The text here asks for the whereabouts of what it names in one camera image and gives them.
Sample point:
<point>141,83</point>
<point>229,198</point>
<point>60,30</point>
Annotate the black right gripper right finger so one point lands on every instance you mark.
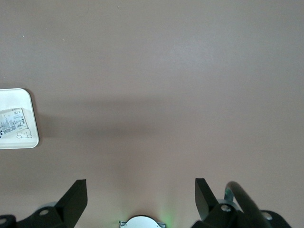
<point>223,218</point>

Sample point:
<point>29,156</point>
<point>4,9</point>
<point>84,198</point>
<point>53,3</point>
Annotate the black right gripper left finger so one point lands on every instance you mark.
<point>69,211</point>

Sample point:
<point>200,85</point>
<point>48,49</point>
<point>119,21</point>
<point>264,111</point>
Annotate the blue milk carton green cap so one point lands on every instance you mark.
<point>12,123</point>

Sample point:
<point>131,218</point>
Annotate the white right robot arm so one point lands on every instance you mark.
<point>142,223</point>

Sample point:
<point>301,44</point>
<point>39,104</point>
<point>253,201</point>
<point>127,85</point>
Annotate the white rectangular rabbit tray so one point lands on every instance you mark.
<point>14,97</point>

